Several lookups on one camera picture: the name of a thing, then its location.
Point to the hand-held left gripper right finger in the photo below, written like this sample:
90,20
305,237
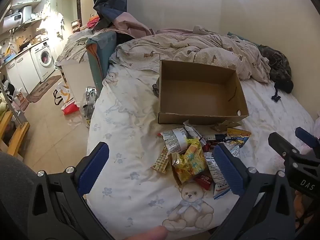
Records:
228,170

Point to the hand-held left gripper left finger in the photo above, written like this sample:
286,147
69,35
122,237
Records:
96,168

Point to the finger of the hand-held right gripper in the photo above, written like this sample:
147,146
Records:
307,136
282,145

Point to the white blue snack bag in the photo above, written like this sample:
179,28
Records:
212,170

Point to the blue white snack packet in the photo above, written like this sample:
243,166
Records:
235,151

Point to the yellow blue snack packet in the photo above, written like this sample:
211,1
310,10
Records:
238,133

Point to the yellow crinkly snack packet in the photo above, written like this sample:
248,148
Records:
191,163

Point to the tan cracker packet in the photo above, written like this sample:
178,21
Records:
161,162

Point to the brown cardboard box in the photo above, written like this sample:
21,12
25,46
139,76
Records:
200,97

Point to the person's right hand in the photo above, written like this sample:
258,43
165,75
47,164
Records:
298,205

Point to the person's left hand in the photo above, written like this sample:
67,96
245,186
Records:
147,233

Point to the pink white fluffy blanket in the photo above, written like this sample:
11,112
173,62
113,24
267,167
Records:
317,122

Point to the dark red snack packet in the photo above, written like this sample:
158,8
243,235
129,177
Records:
203,181

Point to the torn cardboard piece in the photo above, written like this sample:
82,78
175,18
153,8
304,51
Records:
226,125

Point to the small dark blue cloth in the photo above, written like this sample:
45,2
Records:
276,96

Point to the white bear-print bed sheet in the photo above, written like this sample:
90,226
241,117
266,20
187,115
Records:
130,130

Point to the silver white snack packet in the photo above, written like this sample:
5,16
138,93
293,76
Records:
191,130

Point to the silver plastic bag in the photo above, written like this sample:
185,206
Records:
89,101

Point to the white orange shopping bag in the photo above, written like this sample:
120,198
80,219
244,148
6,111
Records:
66,101

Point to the dark patterned clothing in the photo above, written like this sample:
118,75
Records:
277,65

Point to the person's grey clothed leg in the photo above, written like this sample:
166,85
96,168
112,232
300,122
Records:
15,180

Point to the wooden rack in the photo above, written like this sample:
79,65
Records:
15,132

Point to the brown floor rug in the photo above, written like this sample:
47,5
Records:
42,88

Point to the teal padded bed end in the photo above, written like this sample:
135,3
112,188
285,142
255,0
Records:
101,55

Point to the grey green pillow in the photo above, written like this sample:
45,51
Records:
240,37

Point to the white floor cabinet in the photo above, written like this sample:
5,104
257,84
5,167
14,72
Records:
21,72

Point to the white washing machine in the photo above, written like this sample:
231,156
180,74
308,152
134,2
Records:
45,57

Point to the patterned bed cover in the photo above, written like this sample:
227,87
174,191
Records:
75,46

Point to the beige bear-print duvet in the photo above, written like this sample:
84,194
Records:
187,45

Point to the pink cloth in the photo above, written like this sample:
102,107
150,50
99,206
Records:
130,27

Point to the dark hanging jacket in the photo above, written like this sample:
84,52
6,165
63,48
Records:
110,2

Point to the white water heater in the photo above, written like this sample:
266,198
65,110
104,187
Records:
15,17

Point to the white wall cabinet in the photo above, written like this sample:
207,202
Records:
27,0

